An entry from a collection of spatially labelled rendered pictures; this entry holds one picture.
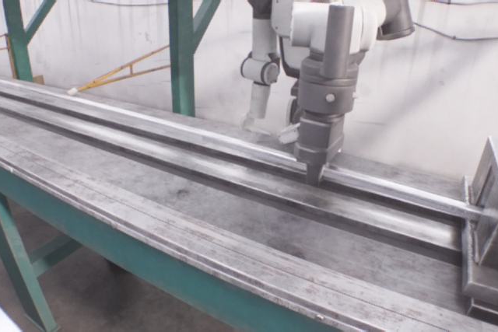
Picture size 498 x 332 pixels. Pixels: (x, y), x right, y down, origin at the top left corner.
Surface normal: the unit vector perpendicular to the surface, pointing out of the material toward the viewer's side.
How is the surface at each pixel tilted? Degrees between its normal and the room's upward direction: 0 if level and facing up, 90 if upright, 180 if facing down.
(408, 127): 90
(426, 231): 0
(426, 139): 90
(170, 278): 90
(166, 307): 0
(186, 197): 0
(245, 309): 90
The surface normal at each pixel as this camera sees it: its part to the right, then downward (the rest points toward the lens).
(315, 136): -0.52, 0.37
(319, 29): -0.09, 0.45
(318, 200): 0.04, -0.89
